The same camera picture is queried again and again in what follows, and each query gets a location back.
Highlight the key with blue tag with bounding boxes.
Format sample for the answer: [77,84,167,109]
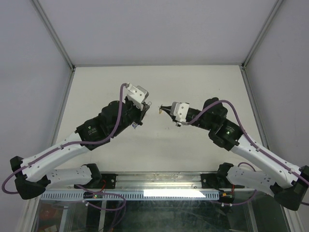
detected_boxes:
[132,122,138,128]

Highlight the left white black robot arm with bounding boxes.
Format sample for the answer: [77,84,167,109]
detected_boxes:
[10,98,150,200]

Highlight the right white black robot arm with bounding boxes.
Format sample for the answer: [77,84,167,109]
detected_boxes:
[159,98,309,211]

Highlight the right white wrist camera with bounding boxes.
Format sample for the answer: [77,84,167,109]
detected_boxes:
[170,101,190,127]

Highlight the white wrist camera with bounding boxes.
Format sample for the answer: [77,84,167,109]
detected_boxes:
[170,101,190,127]
[125,83,149,111]

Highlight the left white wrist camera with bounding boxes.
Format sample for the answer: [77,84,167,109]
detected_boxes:
[125,83,149,111]

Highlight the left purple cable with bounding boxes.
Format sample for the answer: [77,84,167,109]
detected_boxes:
[1,83,128,195]

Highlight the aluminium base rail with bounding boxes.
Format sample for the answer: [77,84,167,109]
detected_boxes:
[96,172,235,191]

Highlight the white slotted cable duct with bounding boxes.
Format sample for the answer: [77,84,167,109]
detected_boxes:
[40,189,219,201]

